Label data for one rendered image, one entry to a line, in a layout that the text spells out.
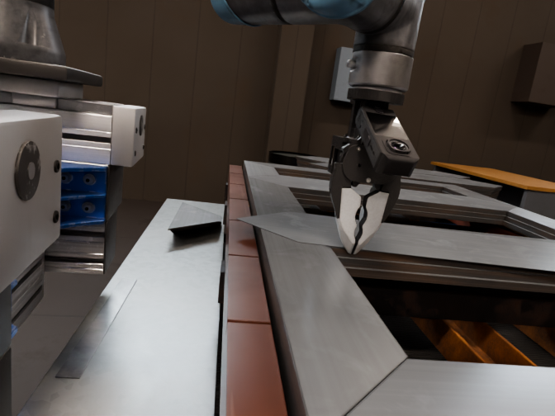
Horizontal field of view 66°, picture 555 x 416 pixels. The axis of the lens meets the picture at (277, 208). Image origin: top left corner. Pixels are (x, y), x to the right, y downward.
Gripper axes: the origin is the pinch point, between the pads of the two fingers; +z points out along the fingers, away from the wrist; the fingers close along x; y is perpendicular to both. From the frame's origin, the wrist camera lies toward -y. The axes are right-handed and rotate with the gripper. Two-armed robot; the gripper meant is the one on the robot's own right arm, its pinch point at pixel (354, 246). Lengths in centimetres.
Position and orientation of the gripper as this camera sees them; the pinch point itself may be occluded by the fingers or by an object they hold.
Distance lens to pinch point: 58.1
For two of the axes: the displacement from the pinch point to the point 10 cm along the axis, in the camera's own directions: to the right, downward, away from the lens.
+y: -1.0, -2.3, 9.7
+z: -1.3, 9.7, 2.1
